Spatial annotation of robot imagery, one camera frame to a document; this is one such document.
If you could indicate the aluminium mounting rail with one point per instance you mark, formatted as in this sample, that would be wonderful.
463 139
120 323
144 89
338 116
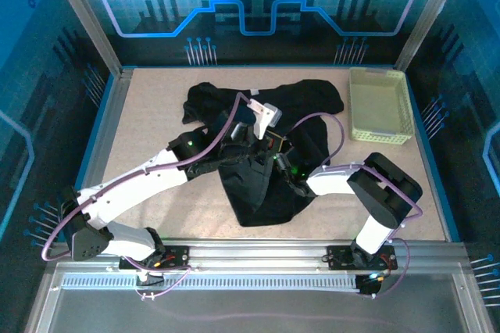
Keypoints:
254 249

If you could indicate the aluminium table side rail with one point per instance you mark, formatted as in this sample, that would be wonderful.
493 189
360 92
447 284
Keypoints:
105 133

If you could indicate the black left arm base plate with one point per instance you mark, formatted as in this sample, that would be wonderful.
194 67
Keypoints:
176 256

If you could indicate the black t-shirt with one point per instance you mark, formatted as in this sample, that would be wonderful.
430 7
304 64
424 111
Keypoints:
250 200

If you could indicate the aluminium frame post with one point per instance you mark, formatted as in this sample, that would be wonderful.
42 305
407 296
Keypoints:
86 16
429 16

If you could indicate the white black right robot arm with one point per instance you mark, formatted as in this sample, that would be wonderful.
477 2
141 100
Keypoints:
332 184

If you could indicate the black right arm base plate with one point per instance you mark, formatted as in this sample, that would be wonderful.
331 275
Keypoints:
340 256

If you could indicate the pale yellow plastic basket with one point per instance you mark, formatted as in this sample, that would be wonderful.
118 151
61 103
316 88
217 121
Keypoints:
379 106

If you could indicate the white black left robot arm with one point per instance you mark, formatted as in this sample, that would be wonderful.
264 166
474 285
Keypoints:
129 188

